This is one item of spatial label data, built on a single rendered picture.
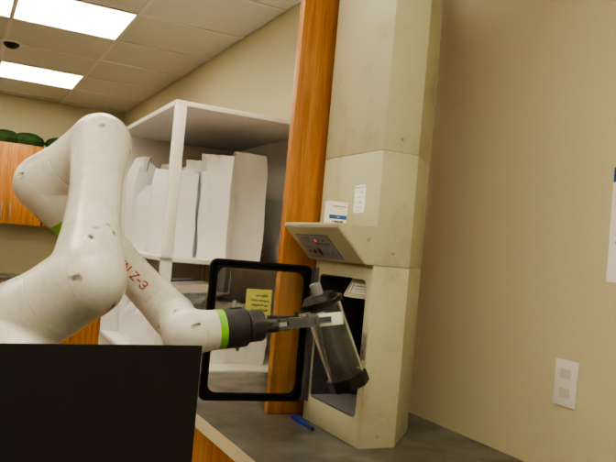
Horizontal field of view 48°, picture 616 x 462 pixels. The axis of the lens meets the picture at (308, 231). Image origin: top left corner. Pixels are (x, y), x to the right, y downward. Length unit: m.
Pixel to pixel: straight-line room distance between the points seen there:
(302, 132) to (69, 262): 1.12
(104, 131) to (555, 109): 1.17
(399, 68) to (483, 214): 0.54
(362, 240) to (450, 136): 0.66
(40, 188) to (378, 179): 0.82
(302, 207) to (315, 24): 0.56
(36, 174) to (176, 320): 0.42
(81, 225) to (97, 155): 0.21
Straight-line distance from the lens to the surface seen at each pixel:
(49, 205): 1.55
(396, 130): 1.84
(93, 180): 1.34
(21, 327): 1.21
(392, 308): 1.83
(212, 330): 1.57
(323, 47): 2.20
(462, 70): 2.33
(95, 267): 1.15
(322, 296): 1.67
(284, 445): 1.82
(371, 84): 1.92
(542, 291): 1.94
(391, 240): 1.82
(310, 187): 2.11
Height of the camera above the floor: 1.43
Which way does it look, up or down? 2 degrees up
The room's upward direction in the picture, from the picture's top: 5 degrees clockwise
